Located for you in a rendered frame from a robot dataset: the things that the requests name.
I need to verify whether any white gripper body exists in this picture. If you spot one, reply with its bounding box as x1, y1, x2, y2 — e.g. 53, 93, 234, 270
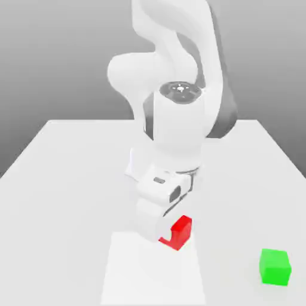
135, 197, 183, 243

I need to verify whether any small red cube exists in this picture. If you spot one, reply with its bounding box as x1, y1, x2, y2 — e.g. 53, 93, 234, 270
158, 214, 192, 251

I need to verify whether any small green cube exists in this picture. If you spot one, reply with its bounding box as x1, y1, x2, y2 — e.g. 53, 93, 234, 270
259, 248, 292, 287

